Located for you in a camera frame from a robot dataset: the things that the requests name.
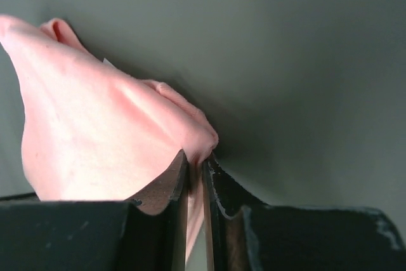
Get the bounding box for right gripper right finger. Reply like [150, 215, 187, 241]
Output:
[202, 156, 405, 270]

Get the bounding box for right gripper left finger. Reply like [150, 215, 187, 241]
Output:
[1, 151, 188, 270]

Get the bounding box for salmon pink t shirt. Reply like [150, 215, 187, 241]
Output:
[1, 15, 219, 254]

